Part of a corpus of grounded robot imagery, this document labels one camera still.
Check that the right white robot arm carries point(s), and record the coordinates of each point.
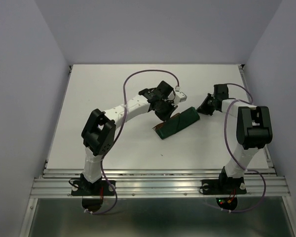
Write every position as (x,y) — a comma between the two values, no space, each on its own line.
(253,126)

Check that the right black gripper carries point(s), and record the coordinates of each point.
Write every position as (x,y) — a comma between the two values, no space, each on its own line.
(202,108)

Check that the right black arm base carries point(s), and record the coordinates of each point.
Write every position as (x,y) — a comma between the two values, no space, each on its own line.
(223,185)

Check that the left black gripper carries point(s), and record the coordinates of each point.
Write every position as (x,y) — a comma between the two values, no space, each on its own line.
(172,107)

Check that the dark green cloth napkin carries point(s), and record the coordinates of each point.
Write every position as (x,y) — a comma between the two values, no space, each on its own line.
(184,120)

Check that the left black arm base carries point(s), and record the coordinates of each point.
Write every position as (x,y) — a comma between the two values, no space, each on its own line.
(82,188)

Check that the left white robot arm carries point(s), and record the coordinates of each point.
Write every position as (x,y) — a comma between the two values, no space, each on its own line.
(99,132)

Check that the brown wooden fork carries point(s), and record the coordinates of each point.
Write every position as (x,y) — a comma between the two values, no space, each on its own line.
(160,125)

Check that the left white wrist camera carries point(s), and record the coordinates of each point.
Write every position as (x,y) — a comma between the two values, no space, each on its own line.
(179,96)

